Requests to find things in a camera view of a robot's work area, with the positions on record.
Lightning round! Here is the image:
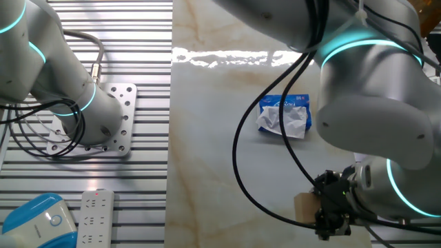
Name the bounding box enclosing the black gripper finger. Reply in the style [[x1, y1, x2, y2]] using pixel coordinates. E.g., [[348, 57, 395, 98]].
[[315, 206, 351, 241], [311, 170, 332, 204]]

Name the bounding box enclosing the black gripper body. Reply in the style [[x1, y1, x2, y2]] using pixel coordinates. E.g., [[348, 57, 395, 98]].
[[322, 165, 360, 231]]

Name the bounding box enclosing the light wooden block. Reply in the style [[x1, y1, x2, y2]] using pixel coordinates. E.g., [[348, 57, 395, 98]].
[[293, 192, 323, 224]]

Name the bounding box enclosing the blue tissue pack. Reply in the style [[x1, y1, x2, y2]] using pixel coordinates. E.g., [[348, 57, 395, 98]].
[[255, 93, 313, 140]]

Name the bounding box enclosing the white zip tie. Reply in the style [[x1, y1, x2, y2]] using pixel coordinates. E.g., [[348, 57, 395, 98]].
[[353, 0, 370, 25]]

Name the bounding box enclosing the brown cardboard box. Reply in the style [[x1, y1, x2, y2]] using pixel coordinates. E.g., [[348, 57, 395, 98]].
[[409, 0, 441, 38]]

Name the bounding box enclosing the white power strip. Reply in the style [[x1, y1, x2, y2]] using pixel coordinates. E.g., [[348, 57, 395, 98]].
[[76, 189, 115, 248]]

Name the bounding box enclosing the blue and white device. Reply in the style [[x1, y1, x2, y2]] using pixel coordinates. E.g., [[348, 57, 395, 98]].
[[0, 192, 79, 248]]

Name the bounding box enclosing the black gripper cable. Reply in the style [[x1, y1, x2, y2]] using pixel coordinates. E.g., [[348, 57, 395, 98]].
[[232, 0, 441, 236], [278, 0, 332, 194]]

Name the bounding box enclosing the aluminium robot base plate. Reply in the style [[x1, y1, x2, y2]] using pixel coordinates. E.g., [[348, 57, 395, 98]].
[[46, 82, 138, 158]]

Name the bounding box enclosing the black base cable bundle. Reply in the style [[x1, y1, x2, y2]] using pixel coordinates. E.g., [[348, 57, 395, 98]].
[[0, 98, 86, 159]]

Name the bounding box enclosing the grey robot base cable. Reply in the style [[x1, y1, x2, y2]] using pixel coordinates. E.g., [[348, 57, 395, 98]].
[[63, 29, 105, 85]]

